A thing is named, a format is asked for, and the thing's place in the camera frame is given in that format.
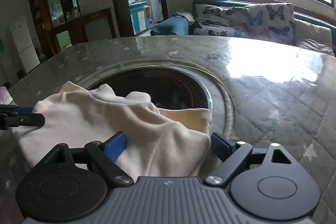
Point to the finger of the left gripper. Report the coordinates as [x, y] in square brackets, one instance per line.
[15, 109]
[15, 120]

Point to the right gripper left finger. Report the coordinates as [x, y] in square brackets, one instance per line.
[102, 157]

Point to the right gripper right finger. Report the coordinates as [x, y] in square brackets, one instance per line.
[234, 158]

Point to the cream long-sleeve sweater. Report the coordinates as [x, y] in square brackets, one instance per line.
[160, 142]

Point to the pink tissue pack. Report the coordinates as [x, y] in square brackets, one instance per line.
[5, 97]

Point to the white refrigerator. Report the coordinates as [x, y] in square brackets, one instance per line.
[24, 44]

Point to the round black induction cooktop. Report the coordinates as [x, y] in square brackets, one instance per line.
[168, 88]

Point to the dark wooden display shelf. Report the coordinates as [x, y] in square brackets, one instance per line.
[49, 14]

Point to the dark wooden side table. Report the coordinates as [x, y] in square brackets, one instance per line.
[95, 26]

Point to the long butterfly print pillow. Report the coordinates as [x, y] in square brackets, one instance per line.
[213, 20]

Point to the square butterfly print cushion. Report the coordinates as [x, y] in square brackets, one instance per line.
[272, 22]

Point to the blue folded blanket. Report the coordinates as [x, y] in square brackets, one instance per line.
[175, 25]

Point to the beige plain cushion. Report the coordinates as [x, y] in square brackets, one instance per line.
[313, 37]

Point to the blue white small cabinet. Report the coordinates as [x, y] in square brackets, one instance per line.
[138, 16]

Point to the teal bench sofa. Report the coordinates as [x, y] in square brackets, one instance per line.
[296, 15]

